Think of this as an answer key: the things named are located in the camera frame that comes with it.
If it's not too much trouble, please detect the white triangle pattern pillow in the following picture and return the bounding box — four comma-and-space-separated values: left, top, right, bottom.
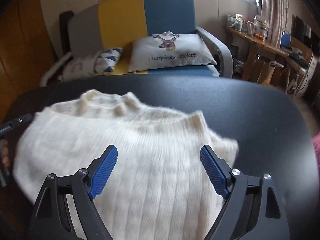
62, 47, 123, 82

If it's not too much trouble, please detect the grey yellow blue sofa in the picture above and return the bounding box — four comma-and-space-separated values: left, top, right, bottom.
40, 0, 234, 87

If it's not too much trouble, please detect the blue handled basket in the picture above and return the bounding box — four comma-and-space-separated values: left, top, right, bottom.
280, 29, 292, 48

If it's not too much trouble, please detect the brown paper bag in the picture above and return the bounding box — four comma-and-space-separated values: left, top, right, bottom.
256, 55, 284, 85

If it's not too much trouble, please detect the person's left hand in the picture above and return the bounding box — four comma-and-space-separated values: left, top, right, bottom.
1, 139, 11, 168

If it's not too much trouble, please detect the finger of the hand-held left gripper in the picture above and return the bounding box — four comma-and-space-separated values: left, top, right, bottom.
14, 113, 34, 126

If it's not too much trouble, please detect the grey deer print pillow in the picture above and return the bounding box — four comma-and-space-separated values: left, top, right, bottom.
127, 31, 218, 73

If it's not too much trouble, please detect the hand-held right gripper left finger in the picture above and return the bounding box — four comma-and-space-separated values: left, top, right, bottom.
28, 144, 118, 240

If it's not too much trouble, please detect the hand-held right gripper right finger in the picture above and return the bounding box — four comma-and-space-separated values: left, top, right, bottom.
199, 144, 292, 240

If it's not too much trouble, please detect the black television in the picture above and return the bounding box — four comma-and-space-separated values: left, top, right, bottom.
292, 15, 312, 40

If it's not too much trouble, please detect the clear plastic jar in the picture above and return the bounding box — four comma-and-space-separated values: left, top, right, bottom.
254, 20, 269, 40

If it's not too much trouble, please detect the cream knit sweater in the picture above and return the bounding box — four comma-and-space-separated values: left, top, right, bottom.
12, 89, 239, 240

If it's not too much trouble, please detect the pink patterned curtain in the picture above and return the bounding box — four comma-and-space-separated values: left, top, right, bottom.
260, 0, 290, 48

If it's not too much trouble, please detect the wooden desk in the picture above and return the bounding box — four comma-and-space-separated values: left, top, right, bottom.
224, 26, 289, 83

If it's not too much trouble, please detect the red ruffled quilt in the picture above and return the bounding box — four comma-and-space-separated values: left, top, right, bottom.
311, 132, 320, 165

